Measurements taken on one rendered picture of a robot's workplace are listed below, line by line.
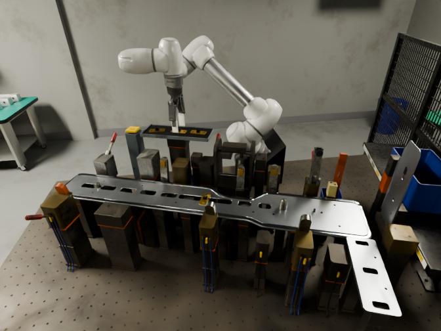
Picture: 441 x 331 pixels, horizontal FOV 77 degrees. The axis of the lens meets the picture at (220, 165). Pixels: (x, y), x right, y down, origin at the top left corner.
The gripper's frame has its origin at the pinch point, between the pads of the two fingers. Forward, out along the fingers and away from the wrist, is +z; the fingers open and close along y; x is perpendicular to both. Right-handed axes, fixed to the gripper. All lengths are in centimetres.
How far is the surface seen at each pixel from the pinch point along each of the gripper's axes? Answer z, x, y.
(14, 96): 45, -281, -129
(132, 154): 18.6, -27.3, 6.1
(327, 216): 20, 77, 30
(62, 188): 10, -31, 52
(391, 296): 19, 93, 62
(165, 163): 11.5, 1.1, 20.6
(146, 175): 18.4, -9.4, 23.3
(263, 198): 20, 50, 25
